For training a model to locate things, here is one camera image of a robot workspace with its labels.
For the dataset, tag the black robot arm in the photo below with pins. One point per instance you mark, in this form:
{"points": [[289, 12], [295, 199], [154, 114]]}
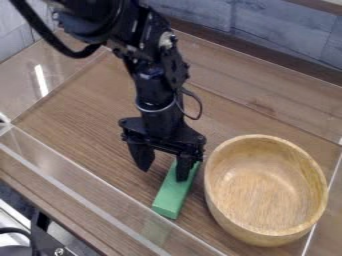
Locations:
{"points": [[139, 36]]}

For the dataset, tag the wooden bowl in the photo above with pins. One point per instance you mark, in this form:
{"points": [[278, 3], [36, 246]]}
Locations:
{"points": [[266, 189]]}

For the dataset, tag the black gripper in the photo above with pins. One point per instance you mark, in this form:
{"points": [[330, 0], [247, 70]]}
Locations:
{"points": [[163, 131]]}

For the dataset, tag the black table leg frame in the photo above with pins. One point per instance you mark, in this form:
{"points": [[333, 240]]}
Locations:
{"points": [[27, 238]]}

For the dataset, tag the green rectangular stick block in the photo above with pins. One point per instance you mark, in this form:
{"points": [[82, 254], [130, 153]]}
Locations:
{"points": [[172, 192]]}

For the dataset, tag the clear acrylic front wall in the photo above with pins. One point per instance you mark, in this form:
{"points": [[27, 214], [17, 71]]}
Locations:
{"points": [[100, 214]]}

